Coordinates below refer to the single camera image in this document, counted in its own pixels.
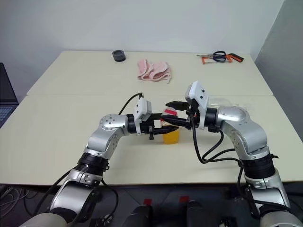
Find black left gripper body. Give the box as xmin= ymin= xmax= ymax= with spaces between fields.
xmin=139 ymin=117 xmax=156 ymax=141

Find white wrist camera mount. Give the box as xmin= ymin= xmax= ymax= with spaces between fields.
xmin=133 ymin=98 xmax=152 ymax=124
xmin=184 ymin=80 xmax=210 ymax=130

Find dark rounded shape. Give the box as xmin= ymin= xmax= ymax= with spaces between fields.
xmin=123 ymin=204 xmax=154 ymax=227

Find black-handled scissors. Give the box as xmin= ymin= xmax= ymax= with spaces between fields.
xmin=196 ymin=50 xmax=227 ymax=63

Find yellow cup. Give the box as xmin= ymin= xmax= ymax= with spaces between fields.
xmin=160 ymin=106 xmax=180 ymax=145

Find orange hacksaw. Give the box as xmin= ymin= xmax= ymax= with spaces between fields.
xmin=201 ymin=53 xmax=244 ymax=65

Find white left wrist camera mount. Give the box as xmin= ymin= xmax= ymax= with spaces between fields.
xmin=133 ymin=98 xmax=152 ymax=124

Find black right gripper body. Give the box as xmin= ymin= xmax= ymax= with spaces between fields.
xmin=186 ymin=97 xmax=202 ymax=130

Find pink cloth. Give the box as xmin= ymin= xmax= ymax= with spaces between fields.
xmin=137 ymin=59 xmax=172 ymax=85

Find dark laptop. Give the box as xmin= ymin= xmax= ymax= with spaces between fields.
xmin=0 ymin=62 xmax=19 ymax=128

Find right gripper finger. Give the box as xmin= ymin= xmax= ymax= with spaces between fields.
xmin=165 ymin=101 xmax=189 ymax=111
xmin=160 ymin=115 xmax=191 ymax=130

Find clear wine glass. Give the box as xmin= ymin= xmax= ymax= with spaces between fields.
xmin=208 ymin=96 xmax=235 ymax=110

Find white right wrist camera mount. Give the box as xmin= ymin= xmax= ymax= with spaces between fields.
xmin=184 ymin=80 xmax=210 ymax=130

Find white cable bundle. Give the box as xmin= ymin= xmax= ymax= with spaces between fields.
xmin=0 ymin=186 xmax=27 ymax=204

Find dark grey tape roll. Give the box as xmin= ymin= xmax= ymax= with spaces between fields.
xmin=112 ymin=50 xmax=126 ymax=63

